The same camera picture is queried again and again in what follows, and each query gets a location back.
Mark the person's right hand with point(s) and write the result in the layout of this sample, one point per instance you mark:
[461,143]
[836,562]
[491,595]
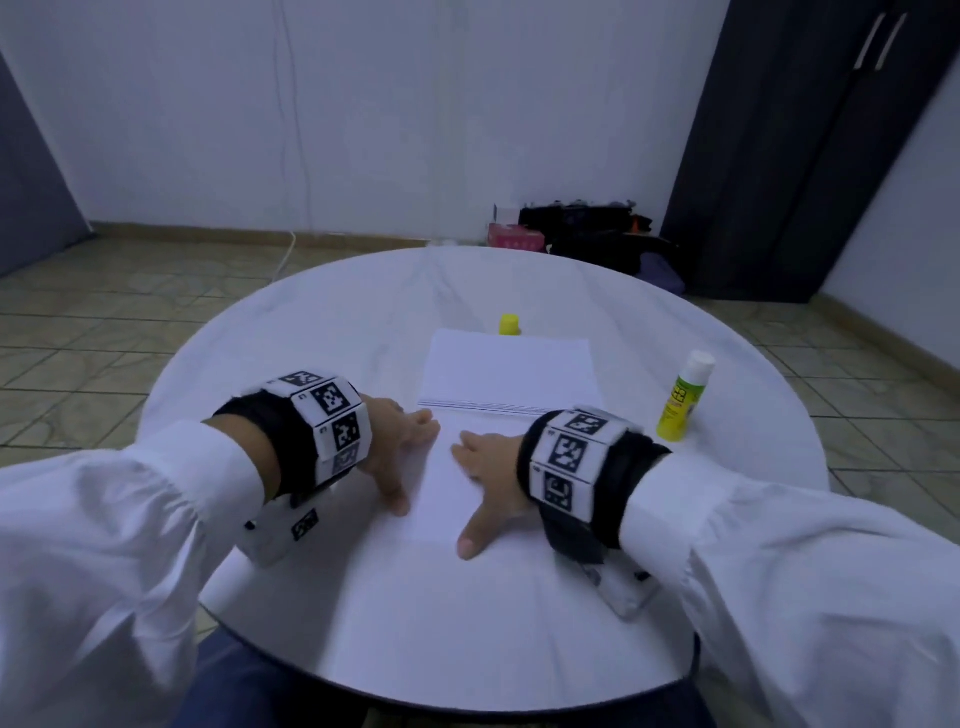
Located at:
[495,480]

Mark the person's left hand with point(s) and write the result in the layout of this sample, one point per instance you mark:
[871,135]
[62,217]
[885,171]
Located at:
[390,443]

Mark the single white paper sheet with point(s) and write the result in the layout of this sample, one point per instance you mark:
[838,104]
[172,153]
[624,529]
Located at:
[443,495]
[510,372]

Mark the yellow glue stick cap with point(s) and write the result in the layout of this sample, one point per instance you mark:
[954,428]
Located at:
[510,324]

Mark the yellow glue stick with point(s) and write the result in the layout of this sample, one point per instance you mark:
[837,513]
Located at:
[686,396]

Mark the person's right forearm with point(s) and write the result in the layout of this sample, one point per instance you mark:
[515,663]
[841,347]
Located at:
[825,600]

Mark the person's left forearm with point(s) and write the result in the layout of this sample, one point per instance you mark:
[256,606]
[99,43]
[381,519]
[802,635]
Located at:
[113,585]

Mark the person's legs in blue jeans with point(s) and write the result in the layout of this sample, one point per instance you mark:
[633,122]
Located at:
[255,693]

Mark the black left wristband with markers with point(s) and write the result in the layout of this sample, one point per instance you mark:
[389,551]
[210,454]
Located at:
[300,435]

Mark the black wristband with markers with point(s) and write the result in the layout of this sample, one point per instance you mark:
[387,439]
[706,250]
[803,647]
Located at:
[300,435]
[593,480]

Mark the black right wristband with markers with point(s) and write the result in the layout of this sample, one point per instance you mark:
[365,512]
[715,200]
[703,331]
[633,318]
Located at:
[593,480]

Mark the pink box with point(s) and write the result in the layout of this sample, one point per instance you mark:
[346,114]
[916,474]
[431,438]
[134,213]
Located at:
[516,237]

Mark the black bag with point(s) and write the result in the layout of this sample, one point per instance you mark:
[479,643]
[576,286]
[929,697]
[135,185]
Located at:
[593,237]

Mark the blue suitcase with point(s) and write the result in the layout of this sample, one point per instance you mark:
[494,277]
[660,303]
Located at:
[660,273]

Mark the grey door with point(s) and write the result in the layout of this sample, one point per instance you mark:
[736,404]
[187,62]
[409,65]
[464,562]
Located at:
[38,180]

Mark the black wardrobe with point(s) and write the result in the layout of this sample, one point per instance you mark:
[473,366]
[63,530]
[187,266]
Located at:
[803,143]

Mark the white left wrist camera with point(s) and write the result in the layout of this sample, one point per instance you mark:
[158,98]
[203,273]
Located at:
[282,533]

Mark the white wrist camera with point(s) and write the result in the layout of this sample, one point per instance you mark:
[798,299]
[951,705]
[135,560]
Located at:
[623,585]
[282,533]

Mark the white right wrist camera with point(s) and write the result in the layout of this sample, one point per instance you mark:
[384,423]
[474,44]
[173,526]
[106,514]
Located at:
[623,585]

